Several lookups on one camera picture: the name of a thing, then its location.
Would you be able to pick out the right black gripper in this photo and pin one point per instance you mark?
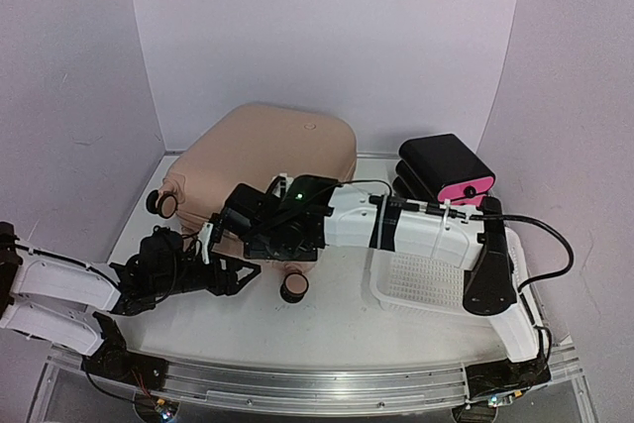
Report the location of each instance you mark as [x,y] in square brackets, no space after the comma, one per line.
[255,251]

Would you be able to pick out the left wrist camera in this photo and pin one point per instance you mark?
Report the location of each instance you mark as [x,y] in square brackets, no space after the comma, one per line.
[204,238]

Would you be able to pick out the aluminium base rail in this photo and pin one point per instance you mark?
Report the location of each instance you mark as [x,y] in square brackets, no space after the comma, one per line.
[311,392]

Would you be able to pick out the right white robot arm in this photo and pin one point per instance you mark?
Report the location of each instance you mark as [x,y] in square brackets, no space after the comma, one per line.
[438,259]

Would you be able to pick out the white perforated plastic basket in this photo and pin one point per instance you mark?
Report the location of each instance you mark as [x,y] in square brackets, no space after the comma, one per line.
[417,287]

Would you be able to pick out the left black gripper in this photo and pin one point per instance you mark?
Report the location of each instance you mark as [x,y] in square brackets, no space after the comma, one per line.
[229,286]

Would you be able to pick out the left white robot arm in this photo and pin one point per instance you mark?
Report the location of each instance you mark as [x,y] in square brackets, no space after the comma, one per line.
[73,304]

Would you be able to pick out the pink hard-shell suitcase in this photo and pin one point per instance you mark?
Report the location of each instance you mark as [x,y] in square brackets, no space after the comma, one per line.
[251,145]

